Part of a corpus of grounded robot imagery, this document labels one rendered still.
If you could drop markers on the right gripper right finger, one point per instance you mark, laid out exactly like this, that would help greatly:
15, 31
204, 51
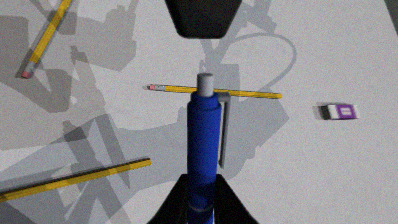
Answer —
228, 209

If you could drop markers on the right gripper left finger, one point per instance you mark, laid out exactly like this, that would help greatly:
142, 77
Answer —
174, 209

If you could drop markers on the blue ballpoint pen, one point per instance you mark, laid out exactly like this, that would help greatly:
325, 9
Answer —
203, 129

